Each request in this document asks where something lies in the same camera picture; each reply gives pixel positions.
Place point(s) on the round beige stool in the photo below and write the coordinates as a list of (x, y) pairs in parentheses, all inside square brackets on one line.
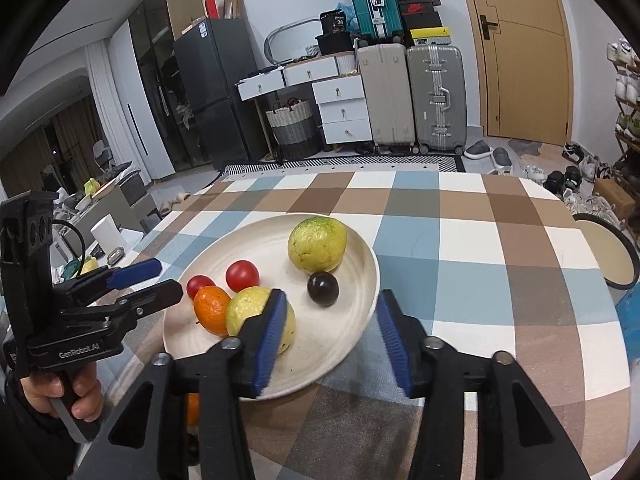
[(602, 250)]

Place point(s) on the red paper bag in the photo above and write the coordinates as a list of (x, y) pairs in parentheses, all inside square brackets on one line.
[(212, 6)]

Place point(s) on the flat cardboard box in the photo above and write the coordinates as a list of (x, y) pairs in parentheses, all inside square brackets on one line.
[(195, 27)]

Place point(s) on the black red-logo shoe box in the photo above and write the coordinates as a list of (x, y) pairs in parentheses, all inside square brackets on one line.
[(420, 8)]

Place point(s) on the white vanity desk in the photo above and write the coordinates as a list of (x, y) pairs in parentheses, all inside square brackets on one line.
[(295, 75)]

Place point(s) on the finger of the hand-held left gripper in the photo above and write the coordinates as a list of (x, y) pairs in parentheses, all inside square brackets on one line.
[(160, 294), (132, 272)]

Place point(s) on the wooden door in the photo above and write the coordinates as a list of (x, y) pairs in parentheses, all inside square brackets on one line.
[(520, 60)]

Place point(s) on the plain black shoe box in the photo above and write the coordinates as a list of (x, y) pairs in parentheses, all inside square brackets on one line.
[(422, 21)]

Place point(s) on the teal suitcase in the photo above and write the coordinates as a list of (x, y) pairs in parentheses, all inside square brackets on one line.
[(372, 2)]

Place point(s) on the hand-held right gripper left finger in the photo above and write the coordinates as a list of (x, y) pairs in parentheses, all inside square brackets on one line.
[(270, 342)]

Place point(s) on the black white patterned rug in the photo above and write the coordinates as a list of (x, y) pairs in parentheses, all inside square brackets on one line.
[(350, 164)]

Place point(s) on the silver suitcase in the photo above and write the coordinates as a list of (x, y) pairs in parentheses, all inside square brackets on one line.
[(436, 100)]

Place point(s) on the cream round plate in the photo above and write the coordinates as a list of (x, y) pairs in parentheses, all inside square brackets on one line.
[(325, 345)]

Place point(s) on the black storage box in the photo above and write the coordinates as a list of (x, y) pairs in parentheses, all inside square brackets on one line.
[(336, 44)]

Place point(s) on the beige suitcase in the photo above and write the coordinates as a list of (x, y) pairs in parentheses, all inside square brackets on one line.
[(386, 100)]

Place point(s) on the grey door mat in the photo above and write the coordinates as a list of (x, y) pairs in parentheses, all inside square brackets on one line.
[(525, 148)]

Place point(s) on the dark glass-door wardrobe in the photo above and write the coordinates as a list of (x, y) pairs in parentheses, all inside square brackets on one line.
[(160, 70)]

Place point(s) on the pile of loose sneakers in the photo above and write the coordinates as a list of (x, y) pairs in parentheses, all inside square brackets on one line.
[(575, 175)]

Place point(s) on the black tub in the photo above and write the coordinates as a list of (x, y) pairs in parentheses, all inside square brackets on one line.
[(336, 22)]

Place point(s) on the blue plastic bag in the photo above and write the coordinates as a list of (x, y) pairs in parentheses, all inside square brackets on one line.
[(347, 15)]

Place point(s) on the red tomato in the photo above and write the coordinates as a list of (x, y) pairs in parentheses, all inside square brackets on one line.
[(242, 274), (199, 286)]

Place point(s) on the large orange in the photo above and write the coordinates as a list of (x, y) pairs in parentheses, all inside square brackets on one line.
[(212, 310)]

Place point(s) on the rows of shoes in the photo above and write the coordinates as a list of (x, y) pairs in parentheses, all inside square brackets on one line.
[(625, 87)]

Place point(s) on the person's left hand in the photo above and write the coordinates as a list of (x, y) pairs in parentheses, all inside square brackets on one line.
[(42, 387)]

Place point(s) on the checked tablecloth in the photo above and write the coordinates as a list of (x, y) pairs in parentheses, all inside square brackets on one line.
[(475, 260)]

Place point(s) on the grey wicker basket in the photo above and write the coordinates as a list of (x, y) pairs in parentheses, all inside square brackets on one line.
[(292, 130)]

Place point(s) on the tall cardboard box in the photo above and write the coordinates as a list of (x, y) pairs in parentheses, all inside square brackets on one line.
[(231, 4)]

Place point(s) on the dark plum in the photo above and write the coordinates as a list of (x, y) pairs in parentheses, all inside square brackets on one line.
[(322, 288)]

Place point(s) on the white drawer chest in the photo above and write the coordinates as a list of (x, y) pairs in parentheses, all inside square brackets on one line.
[(345, 115)]

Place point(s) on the wooden shoe rack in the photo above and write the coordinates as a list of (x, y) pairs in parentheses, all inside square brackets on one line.
[(631, 125)]

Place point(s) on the yellow shoe box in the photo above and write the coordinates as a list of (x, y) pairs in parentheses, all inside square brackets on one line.
[(430, 36)]

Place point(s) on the brown cardboard box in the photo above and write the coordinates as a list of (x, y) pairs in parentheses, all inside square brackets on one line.
[(614, 197)]

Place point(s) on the dark grey fridge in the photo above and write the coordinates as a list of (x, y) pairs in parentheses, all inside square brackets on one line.
[(215, 85)]

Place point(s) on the pair of beige sandals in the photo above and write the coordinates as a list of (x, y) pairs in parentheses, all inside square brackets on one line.
[(175, 201)]

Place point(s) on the white cylindrical appliance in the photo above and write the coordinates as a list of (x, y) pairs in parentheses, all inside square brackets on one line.
[(107, 235)]

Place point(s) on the small white basket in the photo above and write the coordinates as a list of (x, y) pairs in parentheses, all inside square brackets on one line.
[(312, 51)]

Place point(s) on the yellow-green guava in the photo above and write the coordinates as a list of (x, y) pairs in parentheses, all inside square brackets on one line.
[(317, 245), (247, 310)]

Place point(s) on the oval mirror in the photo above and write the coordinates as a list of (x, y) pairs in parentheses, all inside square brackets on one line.
[(290, 40)]

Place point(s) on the grey slipper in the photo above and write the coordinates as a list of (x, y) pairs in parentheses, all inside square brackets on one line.
[(502, 158), (477, 150)]

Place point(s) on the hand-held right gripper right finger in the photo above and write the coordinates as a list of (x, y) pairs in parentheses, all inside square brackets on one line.
[(392, 345)]

